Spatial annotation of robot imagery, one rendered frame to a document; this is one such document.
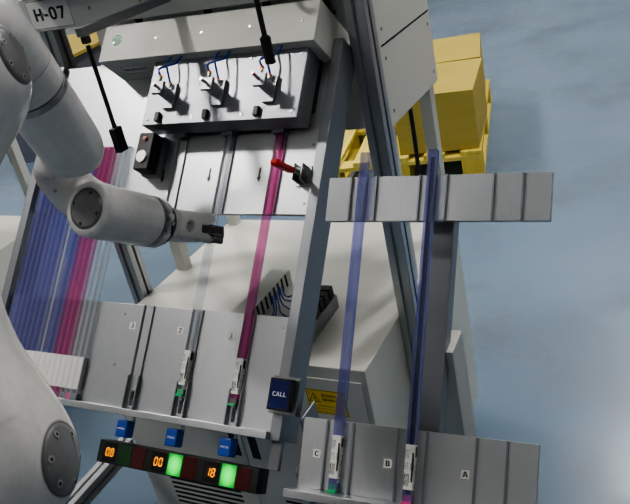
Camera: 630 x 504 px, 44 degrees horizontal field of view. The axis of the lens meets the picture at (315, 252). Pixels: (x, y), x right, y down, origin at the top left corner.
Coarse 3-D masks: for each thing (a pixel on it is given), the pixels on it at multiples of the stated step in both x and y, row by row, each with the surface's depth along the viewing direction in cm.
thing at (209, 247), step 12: (228, 144) 145; (228, 156) 144; (228, 168) 144; (216, 192) 143; (216, 204) 142; (216, 216) 141; (204, 252) 140; (204, 264) 140; (204, 276) 139; (204, 288) 139; (192, 312) 138; (192, 324) 137; (192, 336) 136; (192, 348) 136; (180, 396) 135
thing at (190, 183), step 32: (96, 96) 166; (128, 96) 161; (320, 96) 140; (128, 128) 159; (192, 160) 149; (256, 160) 142; (288, 160) 139; (160, 192) 150; (192, 192) 147; (224, 192) 143; (256, 192) 140; (288, 192) 137
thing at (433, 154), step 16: (432, 160) 114; (432, 176) 114; (432, 192) 113; (432, 208) 113; (432, 224) 113; (432, 240) 113; (416, 320) 110; (416, 336) 110; (416, 352) 109; (416, 368) 109; (416, 384) 108; (416, 400) 108; (416, 416) 107; (416, 432) 107
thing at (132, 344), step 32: (96, 320) 149; (128, 320) 145; (160, 320) 142; (224, 320) 136; (256, 320) 133; (96, 352) 147; (128, 352) 143; (160, 352) 140; (224, 352) 134; (256, 352) 131; (96, 384) 145; (128, 384) 141; (160, 384) 138; (192, 384) 135; (224, 384) 132; (256, 384) 130; (192, 416) 133; (224, 416) 130; (256, 416) 128
